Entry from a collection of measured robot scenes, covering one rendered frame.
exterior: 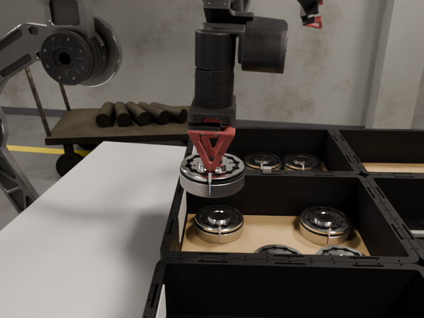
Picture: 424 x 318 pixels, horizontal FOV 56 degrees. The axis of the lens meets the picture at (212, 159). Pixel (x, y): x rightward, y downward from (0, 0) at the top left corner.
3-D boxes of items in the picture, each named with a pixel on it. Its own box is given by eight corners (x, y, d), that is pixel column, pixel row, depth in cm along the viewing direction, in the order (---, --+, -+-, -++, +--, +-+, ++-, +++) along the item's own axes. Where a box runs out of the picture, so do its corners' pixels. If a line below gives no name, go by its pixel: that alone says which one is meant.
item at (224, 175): (176, 180, 60) (176, 176, 59) (185, 153, 69) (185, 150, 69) (243, 183, 59) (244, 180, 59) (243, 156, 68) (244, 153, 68)
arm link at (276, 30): (216, 13, 63) (209, -27, 55) (290, 17, 61) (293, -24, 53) (204, 81, 60) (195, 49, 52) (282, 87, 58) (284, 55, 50)
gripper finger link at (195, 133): (233, 158, 66) (236, 103, 62) (232, 178, 59) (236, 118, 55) (192, 156, 66) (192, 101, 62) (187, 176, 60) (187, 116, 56)
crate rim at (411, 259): (158, 268, 62) (158, 255, 61) (180, 180, 90) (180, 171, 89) (420, 276, 61) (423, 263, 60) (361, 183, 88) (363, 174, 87)
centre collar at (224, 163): (195, 170, 62) (195, 167, 61) (199, 158, 66) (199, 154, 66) (227, 172, 61) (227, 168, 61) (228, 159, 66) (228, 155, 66)
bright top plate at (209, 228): (194, 233, 80) (194, 230, 79) (195, 206, 89) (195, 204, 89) (245, 232, 80) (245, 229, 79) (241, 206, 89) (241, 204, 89)
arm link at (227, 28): (200, 19, 58) (190, 24, 53) (248, 22, 56) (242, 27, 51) (199, 67, 61) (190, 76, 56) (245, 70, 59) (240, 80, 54)
